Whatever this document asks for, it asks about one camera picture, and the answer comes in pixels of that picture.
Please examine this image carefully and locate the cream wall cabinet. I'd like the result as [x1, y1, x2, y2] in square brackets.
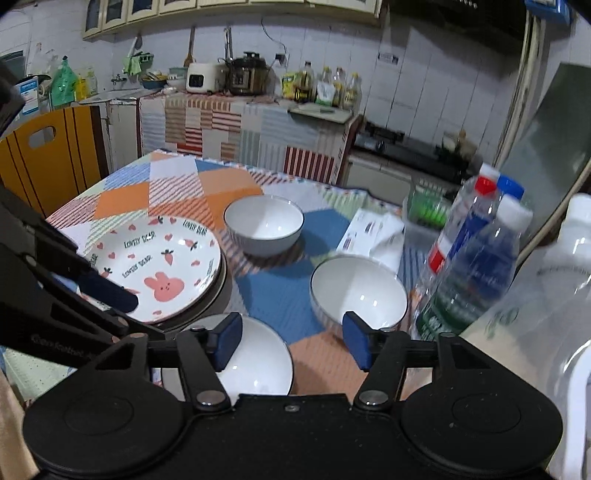
[82, 0, 386, 40]

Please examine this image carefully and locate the black pressure cooker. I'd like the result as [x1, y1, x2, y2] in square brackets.
[226, 51, 269, 96]

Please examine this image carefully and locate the cooking oil bottle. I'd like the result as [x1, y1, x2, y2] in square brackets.
[294, 61, 315, 104]

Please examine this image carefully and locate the red cap water bottle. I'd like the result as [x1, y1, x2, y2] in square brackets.
[411, 163, 500, 311]

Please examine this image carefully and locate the yellow snack bag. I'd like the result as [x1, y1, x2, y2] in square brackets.
[280, 72, 298, 101]

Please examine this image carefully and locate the white tissue pack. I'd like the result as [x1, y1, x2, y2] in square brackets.
[335, 208, 405, 274]

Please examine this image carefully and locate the blue cap water bottle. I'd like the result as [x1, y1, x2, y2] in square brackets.
[449, 175, 525, 259]

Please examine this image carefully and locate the orange wooden chair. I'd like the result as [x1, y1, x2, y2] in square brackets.
[1, 105, 108, 217]

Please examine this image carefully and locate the pink bunny carrot plate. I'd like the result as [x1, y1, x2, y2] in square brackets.
[87, 216, 221, 323]

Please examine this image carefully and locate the blue fried egg plate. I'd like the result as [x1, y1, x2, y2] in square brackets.
[152, 253, 232, 333]

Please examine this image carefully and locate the black gas stove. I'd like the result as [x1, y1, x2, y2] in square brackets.
[352, 122, 477, 184]

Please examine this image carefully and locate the patchwork tablecloth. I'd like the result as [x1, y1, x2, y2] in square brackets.
[46, 151, 406, 396]

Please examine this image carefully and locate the rice bag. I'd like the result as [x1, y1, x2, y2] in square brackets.
[462, 194, 590, 479]

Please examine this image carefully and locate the white pot on stove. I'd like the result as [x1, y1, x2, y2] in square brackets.
[441, 129, 477, 160]

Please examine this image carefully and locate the white bowl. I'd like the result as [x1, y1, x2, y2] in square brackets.
[223, 195, 304, 258]
[310, 256, 409, 337]
[181, 314, 296, 396]

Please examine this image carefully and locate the green label water bottle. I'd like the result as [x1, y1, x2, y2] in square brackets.
[415, 195, 533, 340]

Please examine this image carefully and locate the white rice cooker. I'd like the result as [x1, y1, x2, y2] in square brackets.
[185, 62, 228, 94]

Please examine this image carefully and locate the striped counter cloth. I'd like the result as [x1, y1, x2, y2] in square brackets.
[139, 93, 361, 185]

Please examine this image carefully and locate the green item plastic container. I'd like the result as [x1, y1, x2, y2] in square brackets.
[403, 183, 458, 230]

